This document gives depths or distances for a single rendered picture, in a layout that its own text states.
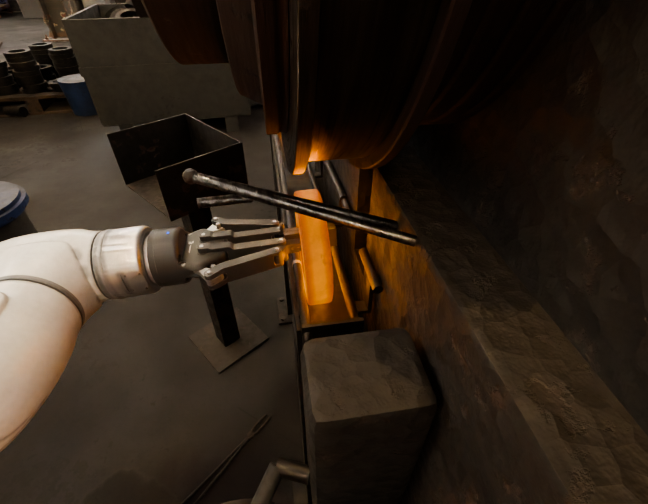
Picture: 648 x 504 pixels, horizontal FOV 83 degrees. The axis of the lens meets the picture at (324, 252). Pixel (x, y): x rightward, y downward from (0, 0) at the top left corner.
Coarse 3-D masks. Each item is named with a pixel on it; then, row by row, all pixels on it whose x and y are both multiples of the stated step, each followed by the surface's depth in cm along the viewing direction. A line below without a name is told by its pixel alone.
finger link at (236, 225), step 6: (216, 222) 52; (222, 222) 52; (228, 222) 51; (234, 222) 51; (240, 222) 51; (246, 222) 51; (252, 222) 51; (258, 222) 51; (264, 222) 51; (270, 222) 51; (276, 222) 51; (228, 228) 52; (234, 228) 52; (240, 228) 51; (246, 228) 51; (252, 228) 51; (258, 228) 51
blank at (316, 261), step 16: (304, 192) 47; (304, 224) 43; (320, 224) 43; (304, 240) 43; (320, 240) 43; (304, 256) 43; (320, 256) 43; (304, 272) 47; (320, 272) 44; (320, 288) 45
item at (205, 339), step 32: (128, 128) 89; (160, 128) 94; (192, 128) 98; (128, 160) 93; (160, 160) 98; (192, 160) 76; (224, 160) 82; (160, 192) 90; (192, 192) 80; (224, 192) 86; (192, 224) 93; (224, 288) 112; (224, 320) 119; (224, 352) 124
